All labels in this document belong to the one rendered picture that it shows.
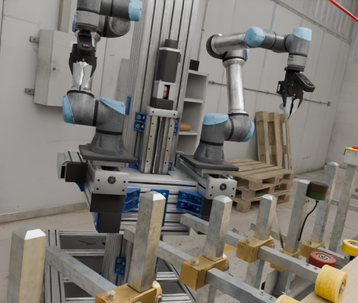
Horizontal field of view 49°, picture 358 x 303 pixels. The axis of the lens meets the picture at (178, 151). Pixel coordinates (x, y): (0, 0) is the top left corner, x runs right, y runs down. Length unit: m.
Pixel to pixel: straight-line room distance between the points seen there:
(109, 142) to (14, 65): 1.89
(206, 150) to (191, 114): 2.68
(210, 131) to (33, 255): 1.34
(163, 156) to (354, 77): 7.85
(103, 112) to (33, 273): 1.14
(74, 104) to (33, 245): 1.14
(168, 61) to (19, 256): 1.36
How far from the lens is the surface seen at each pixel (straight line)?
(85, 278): 0.86
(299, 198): 1.39
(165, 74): 1.82
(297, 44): 1.67
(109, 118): 1.68
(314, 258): 1.35
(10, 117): 3.48
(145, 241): 0.76
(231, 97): 1.97
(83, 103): 1.68
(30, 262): 0.61
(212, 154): 1.83
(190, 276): 0.95
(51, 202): 3.89
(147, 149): 1.84
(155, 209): 0.74
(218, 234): 0.96
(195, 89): 4.49
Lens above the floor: 1.37
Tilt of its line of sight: 9 degrees down
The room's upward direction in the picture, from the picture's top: 9 degrees clockwise
